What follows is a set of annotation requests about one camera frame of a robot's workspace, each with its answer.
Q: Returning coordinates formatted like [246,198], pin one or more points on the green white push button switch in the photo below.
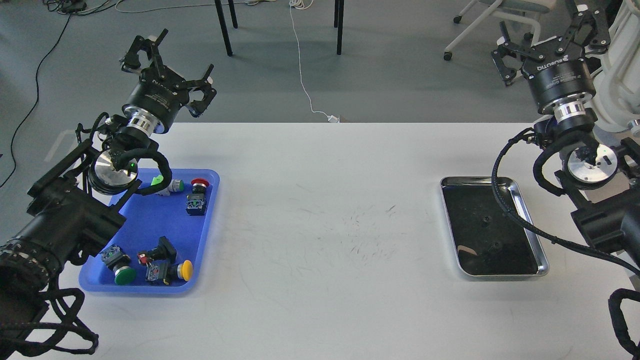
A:
[175,186]

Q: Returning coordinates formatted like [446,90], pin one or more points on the green mushroom push button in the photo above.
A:
[117,261]

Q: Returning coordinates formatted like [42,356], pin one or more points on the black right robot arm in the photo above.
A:
[597,170]

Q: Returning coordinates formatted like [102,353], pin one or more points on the silver metal tray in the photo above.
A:
[466,201]

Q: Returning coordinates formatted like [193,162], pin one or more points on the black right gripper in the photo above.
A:
[557,76]

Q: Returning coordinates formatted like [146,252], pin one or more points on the red mushroom push button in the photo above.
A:
[196,200]

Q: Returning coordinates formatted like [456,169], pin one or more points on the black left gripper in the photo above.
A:
[152,97]

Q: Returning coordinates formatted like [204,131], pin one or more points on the blue plastic tray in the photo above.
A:
[147,219]

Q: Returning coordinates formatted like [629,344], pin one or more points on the black selector switch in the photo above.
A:
[165,250]

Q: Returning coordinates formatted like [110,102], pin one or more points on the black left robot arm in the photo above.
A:
[76,206]

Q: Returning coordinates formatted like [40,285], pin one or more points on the yellow push button switch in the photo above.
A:
[166,273]

